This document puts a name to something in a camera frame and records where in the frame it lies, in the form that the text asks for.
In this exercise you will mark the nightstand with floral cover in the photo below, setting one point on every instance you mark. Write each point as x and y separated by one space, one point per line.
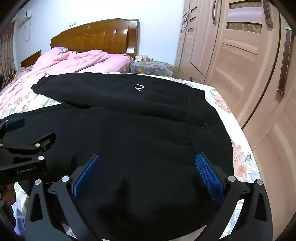
150 68

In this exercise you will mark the wooden wardrobe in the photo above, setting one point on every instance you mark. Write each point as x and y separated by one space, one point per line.
242 69

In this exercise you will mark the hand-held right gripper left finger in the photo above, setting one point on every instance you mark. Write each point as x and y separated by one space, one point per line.
86 176

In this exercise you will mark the floral blanket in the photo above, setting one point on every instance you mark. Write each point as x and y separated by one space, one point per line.
240 148

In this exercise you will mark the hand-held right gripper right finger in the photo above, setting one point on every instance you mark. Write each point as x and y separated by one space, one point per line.
208 176

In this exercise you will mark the small dark wooden headboard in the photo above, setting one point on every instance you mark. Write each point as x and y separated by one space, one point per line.
30 59

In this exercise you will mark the brown patterned curtain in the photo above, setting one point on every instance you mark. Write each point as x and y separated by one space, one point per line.
7 51

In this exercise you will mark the white wall socket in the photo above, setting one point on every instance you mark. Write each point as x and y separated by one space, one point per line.
72 23

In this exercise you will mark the black pants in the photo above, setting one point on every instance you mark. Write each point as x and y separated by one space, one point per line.
138 129

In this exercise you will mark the pink quilt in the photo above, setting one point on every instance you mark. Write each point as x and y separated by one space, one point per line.
69 62

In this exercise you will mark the white air conditioner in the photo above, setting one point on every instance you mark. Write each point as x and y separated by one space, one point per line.
24 18

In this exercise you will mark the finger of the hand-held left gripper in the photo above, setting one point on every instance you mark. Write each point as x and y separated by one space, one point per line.
13 122
34 141

